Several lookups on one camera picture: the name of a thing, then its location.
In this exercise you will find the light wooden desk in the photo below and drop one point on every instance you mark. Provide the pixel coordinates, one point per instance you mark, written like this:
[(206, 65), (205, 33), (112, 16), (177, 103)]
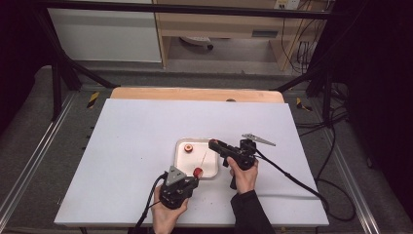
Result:
[(211, 24)]

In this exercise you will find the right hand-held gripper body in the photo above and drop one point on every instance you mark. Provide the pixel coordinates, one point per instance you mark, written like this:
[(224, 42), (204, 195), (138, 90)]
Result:
[(243, 156)]

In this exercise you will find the white square tray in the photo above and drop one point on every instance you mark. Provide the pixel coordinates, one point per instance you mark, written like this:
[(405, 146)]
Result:
[(191, 161)]

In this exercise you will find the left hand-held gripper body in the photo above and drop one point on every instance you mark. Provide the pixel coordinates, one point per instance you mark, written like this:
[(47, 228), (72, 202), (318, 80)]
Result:
[(175, 193)]

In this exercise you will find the white board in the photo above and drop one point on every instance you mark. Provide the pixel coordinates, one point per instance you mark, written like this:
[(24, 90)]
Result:
[(130, 130)]

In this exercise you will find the wooden table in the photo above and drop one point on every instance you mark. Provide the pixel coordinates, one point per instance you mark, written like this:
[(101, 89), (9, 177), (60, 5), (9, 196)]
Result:
[(195, 95)]

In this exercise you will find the white wall socket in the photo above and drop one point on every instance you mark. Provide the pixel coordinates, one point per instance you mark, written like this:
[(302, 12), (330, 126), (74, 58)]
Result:
[(287, 4)]

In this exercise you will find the white cabinet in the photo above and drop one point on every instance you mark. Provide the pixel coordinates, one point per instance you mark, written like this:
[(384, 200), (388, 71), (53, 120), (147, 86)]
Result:
[(107, 35)]

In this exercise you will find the black metal frame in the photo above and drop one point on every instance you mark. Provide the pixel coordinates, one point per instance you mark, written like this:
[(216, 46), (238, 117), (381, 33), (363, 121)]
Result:
[(195, 9)]

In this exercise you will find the grey chair base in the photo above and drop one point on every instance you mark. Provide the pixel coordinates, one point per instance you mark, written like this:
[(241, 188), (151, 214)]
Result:
[(198, 41)]

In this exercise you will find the person's left hand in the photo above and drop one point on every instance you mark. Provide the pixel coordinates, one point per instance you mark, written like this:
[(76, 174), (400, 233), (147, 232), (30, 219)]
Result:
[(167, 214)]

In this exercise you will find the person's right hand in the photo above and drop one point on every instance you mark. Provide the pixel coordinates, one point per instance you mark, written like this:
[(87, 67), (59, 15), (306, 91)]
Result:
[(245, 178)]

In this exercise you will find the aluminium rail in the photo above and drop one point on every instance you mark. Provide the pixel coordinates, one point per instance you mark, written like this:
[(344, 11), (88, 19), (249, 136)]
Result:
[(352, 182), (35, 149)]

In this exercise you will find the black curtain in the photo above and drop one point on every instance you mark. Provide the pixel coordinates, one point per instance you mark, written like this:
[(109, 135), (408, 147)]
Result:
[(19, 48), (383, 97)]

